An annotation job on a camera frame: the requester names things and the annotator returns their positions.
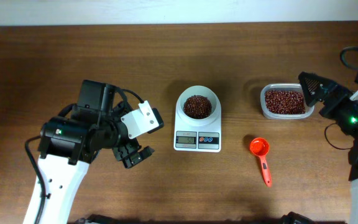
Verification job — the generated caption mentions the red beans in bowl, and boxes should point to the red beans in bowl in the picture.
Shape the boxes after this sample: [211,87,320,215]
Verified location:
[183,95,212,119]

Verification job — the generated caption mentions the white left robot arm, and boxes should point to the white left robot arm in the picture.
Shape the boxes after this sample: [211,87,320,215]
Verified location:
[24,80,164,223]

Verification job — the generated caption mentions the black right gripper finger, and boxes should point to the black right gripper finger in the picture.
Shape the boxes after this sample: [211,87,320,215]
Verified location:
[301,85,325,107]
[298,72,337,92]

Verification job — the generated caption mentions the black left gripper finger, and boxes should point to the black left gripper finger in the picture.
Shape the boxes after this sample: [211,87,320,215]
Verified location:
[112,141,135,161]
[122,146,154,169]

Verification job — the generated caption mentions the red plastic measuring scoop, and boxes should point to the red plastic measuring scoop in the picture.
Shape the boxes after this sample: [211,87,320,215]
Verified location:
[249,138,273,187]

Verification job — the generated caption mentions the black right camera cable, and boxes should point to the black right camera cable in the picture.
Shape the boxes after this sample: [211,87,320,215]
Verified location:
[323,46,358,152]

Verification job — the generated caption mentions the white digital kitchen scale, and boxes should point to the white digital kitchen scale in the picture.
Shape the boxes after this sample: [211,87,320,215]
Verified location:
[173,112,222,152]

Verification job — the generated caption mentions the red beans in container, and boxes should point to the red beans in container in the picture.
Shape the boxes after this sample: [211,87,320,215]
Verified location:
[264,90,306,114]

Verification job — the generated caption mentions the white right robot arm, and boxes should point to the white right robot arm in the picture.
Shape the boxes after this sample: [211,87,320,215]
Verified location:
[298,72,358,224]

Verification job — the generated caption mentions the white round bowl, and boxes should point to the white round bowl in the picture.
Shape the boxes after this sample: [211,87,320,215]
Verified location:
[176,85,222,126]

